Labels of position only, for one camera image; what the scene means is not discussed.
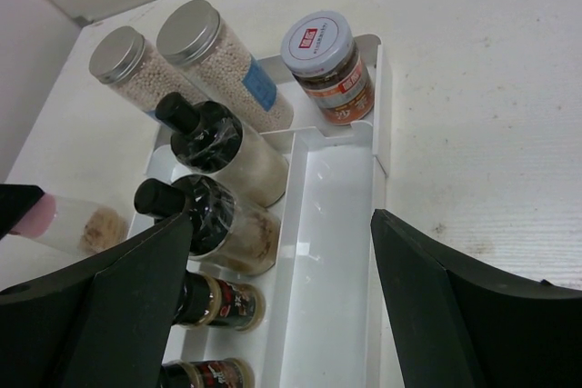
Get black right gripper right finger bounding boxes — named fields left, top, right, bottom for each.
left=371, top=209, right=581, bottom=387

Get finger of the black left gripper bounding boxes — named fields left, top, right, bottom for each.
left=0, top=184, right=45, bottom=239

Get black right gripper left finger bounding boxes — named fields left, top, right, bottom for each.
left=1, top=214, right=192, bottom=387

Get small black-cap pepper bottle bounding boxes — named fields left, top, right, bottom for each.
left=173, top=272, right=266, bottom=332

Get black-cap grinder brown spice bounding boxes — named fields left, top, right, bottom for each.
left=134, top=174, right=281, bottom=275

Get silver-lid jar blue label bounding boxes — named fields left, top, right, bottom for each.
left=156, top=0, right=294, bottom=133
left=89, top=25, right=181, bottom=116

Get black-cap grinder white salt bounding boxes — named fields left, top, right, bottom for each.
left=155, top=92, right=288, bottom=207

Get white-lid sauce jar red logo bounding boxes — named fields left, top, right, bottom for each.
left=280, top=11, right=375, bottom=125

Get white divided organizer tray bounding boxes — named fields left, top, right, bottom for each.
left=126, top=33, right=392, bottom=388

